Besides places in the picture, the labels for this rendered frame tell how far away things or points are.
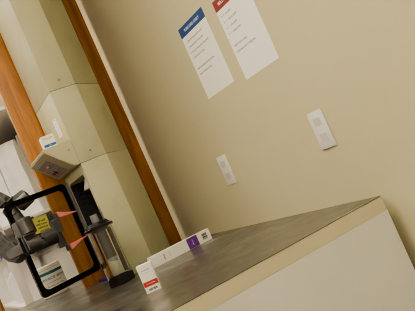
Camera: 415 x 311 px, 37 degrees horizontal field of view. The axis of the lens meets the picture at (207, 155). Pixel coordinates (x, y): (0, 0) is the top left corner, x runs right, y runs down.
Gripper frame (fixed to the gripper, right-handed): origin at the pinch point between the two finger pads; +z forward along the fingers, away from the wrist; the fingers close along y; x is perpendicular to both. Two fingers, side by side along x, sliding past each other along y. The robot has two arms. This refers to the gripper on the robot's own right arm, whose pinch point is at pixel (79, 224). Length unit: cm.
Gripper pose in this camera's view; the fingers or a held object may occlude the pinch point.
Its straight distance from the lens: 232.1
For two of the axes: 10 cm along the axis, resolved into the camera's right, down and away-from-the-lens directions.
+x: -3.9, 2.3, 8.9
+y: -4.2, -9.1, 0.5
